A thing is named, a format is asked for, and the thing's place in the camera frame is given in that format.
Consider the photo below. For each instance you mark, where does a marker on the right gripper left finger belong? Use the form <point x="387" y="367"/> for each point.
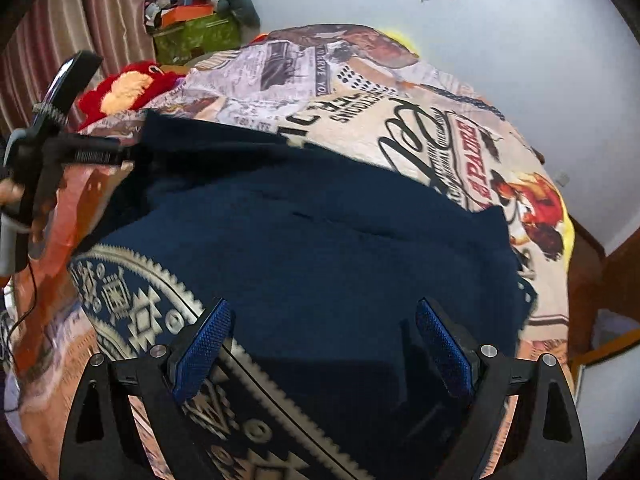
<point x="101" y="440"/>

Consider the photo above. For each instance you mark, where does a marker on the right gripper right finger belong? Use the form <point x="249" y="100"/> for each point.
<point x="544" y="440"/>

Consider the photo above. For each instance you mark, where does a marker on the navy patterned hooded garment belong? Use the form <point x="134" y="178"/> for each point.
<point x="327" y="265"/>

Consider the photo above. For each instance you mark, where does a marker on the person's left hand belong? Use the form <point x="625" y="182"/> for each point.
<point x="10" y="193"/>

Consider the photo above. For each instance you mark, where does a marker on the red plush toy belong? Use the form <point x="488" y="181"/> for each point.
<point x="131" y="89"/>

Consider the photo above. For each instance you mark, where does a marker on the striped red brown curtain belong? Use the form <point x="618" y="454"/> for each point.
<point x="51" y="31"/>

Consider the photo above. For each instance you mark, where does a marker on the brown wooden wardrobe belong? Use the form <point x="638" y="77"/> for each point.
<point x="595" y="282"/>

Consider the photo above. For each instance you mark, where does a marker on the orange box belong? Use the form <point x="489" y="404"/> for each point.
<point x="180" y="14"/>

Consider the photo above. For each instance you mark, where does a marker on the newspaper print bed quilt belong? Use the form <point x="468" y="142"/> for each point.
<point x="344" y="87"/>

